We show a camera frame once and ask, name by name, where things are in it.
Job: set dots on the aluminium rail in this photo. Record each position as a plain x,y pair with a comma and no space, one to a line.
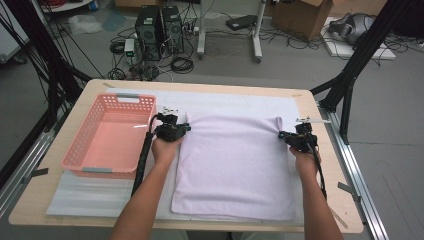
33,156
350,160

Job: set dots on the clear plastic bag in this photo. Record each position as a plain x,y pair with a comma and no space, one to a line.
83,25

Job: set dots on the white printed towel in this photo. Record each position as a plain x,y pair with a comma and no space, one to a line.
233,166

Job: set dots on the white metal stand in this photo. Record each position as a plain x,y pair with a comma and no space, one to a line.
201,33

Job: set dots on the black flat device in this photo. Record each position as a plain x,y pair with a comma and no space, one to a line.
241,22

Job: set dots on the cardboard box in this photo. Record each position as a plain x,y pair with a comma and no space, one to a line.
300,16

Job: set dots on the white round table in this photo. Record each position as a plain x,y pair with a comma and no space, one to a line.
66,7

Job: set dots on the black computer tower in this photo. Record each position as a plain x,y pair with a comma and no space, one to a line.
173,30
148,30

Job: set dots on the pink plastic basket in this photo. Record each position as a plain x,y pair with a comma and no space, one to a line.
113,146

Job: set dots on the person's right hand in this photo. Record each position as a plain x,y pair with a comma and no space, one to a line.
305,165

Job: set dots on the blue plastic sheet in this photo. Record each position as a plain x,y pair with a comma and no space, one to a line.
113,20

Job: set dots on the white grid mat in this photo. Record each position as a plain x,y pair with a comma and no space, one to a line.
216,100

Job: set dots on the thin wooden stick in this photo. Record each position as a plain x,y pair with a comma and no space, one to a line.
340,220

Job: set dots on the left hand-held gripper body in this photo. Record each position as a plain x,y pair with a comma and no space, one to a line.
168,130

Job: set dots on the person's left hand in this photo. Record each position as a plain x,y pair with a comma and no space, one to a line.
165,151

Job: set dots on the grey metal bracket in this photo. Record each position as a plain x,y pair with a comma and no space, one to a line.
346,188
38,172

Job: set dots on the grey rounded appliance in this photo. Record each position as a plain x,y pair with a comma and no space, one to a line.
353,26

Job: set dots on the small white device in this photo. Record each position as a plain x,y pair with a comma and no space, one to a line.
129,46

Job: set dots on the white foam board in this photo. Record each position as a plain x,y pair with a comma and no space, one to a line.
340,50

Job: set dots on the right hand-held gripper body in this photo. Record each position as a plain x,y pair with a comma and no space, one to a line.
301,140

